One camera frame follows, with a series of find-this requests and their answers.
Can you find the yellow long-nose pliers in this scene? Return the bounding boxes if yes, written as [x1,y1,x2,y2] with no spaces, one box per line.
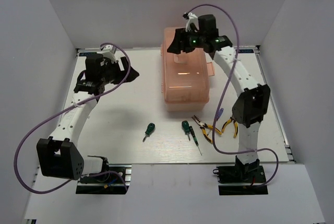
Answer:
[192,115,222,144]

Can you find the pink plastic tool box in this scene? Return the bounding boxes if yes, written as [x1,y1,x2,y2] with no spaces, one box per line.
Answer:
[161,27,215,112]

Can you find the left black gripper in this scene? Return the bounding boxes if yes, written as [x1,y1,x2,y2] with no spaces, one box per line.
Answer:
[100,56,139,85]

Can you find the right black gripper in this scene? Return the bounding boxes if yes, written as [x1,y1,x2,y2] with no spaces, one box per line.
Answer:
[167,27,206,54]

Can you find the purple handle screwdriver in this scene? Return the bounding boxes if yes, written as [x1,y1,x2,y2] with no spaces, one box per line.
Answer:
[212,108,224,126]

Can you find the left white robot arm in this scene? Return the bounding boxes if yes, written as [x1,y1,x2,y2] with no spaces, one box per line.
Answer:
[37,52,139,182]

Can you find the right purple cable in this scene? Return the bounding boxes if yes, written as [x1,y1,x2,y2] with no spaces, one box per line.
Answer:
[187,4,279,187]

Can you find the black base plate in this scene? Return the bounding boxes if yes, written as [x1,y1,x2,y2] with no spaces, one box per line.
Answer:
[212,166,268,196]
[76,164,132,195]

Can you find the yellow black pliers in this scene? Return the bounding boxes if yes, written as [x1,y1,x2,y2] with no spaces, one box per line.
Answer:
[221,116,238,138]

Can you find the black precision screwdriver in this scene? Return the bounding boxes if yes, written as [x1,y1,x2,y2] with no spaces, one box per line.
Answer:
[189,126,202,156]

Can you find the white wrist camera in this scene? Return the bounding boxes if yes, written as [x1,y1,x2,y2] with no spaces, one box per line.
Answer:
[183,12,198,32]
[99,44,117,64]

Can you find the green stubby screwdriver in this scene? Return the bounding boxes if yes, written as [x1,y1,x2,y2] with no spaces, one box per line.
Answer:
[142,123,156,142]
[182,121,190,140]

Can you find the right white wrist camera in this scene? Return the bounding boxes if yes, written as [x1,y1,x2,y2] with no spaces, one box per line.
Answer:
[183,12,198,32]

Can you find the purple cable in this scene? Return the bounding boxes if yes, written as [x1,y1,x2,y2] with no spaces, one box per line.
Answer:
[13,42,131,194]
[187,4,279,187]

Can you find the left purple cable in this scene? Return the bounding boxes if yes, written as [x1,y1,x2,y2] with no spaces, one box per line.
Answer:
[13,42,131,194]

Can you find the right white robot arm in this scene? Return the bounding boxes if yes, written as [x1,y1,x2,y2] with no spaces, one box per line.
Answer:
[167,13,270,182]

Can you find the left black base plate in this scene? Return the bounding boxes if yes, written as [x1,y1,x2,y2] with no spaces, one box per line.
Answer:
[76,164,132,195]

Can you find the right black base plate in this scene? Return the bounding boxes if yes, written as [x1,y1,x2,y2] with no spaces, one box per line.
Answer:
[212,166,268,196]

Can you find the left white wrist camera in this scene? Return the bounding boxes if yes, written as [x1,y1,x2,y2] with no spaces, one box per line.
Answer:
[99,44,117,64]

